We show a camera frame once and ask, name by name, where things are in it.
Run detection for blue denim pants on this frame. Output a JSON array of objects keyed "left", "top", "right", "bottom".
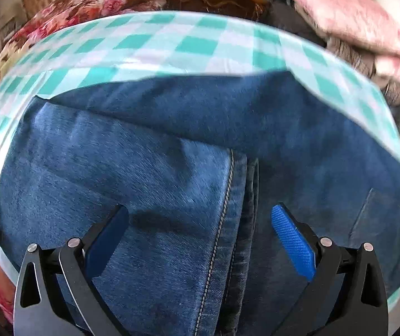
[{"left": 0, "top": 70, "right": 400, "bottom": 336}]

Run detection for brown knit cloth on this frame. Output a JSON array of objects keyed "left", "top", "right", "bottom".
[{"left": 326, "top": 37, "right": 400, "bottom": 106}]

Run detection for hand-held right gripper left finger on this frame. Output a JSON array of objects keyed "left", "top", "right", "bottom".
[{"left": 13, "top": 205, "right": 131, "bottom": 336}]

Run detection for floral red blanket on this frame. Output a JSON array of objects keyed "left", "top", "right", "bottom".
[{"left": 2, "top": 0, "right": 162, "bottom": 64}]

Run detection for dark wooden nightstand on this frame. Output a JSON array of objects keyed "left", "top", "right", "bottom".
[{"left": 140, "top": 0, "right": 270, "bottom": 22}]

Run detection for black leather chair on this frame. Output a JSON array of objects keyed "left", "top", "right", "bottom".
[{"left": 270, "top": 0, "right": 347, "bottom": 43}]

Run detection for pink cushion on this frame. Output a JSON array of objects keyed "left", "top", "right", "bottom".
[{"left": 286, "top": 0, "right": 400, "bottom": 93}]

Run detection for green white checkered cloth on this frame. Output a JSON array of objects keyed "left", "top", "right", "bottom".
[{"left": 0, "top": 11, "right": 400, "bottom": 309}]

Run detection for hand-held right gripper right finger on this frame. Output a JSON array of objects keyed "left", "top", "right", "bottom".
[{"left": 271, "top": 203, "right": 389, "bottom": 336}]

